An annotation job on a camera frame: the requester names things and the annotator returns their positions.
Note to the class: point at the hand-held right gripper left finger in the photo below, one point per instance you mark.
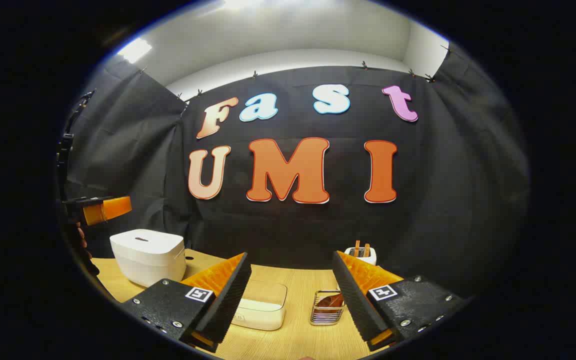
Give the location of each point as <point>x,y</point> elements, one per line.
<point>228,305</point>

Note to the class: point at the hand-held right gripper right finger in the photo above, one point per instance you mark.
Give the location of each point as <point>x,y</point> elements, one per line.
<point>355,305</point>

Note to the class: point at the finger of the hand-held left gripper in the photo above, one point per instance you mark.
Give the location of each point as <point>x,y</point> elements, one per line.
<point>110,207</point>

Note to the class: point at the brown wooden spoon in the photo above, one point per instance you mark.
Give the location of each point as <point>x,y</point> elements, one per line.
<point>330,301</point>

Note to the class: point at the white rice cooker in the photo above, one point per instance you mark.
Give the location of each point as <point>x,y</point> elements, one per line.
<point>143,255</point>

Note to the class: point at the clear plastic box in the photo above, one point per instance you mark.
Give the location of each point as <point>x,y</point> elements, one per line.
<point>263,292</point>

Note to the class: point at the white toaster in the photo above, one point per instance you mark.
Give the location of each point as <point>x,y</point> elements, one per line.
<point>365,260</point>

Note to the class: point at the toasted bread slice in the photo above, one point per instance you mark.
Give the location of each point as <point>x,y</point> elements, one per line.
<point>356,248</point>
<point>366,250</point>

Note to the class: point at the ceiling light panel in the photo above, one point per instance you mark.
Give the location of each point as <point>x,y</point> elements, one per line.
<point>134,50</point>

